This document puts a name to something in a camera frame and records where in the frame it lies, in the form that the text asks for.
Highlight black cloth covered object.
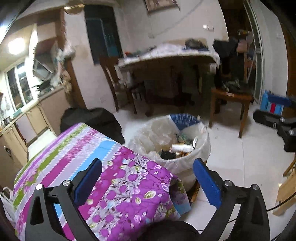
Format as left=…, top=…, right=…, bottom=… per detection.
left=60, top=108, right=125, bottom=144

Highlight green clothes on stool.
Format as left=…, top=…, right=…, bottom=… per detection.
left=222, top=79, right=253, bottom=94

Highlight white cloth on table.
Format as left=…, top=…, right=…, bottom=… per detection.
left=117, top=43, right=221, bottom=68

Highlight range hood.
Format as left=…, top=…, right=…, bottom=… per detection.
left=33, top=39, right=60, bottom=81

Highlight hanging plastic bags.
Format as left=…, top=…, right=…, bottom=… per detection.
left=50, top=40, right=76, bottom=88

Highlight purple floral tablecloth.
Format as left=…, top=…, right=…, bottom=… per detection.
left=13, top=123, right=191, bottom=240

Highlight trash bin with plastic liner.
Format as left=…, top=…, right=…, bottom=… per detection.
left=128, top=115, right=211, bottom=191

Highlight black jacket on chair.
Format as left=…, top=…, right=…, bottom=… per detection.
left=213, top=38, right=238, bottom=88

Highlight blue white plastic wrapper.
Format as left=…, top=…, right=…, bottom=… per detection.
left=170, top=113, right=200, bottom=131

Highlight dark wooden chair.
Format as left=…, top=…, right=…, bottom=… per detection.
left=99, top=57, right=146, bottom=114

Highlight dark clothes pile on table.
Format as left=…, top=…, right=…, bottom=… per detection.
left=183, top=39, right=209, bottom=51

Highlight wooden stool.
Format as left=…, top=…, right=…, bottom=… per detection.
left=208, top=88, right=254, bottom=138

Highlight dark interior window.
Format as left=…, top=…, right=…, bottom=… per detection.
left=84, top=5, right=123, bottom=65

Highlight kitchen window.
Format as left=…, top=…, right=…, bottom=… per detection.
left=6, top=62, right=33, bottom=110

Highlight blue bottle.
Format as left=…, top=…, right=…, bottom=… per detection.
left=260, top=90, right=271, bottom=112
left=268, top=94, right=291, bottom=115

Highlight framed elephant picture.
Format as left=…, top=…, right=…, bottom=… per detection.
left=144, top=0, right=180, bottom=14

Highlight red bottle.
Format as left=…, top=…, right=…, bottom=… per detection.
left=270, top=102, right=276, bottom=113

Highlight kitchen cabinets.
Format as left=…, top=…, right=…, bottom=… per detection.
left=1, top=87, right=70, bottom=170

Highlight round wooden dining table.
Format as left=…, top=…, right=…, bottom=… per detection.
left=118, top=50, right=220, bottom=117

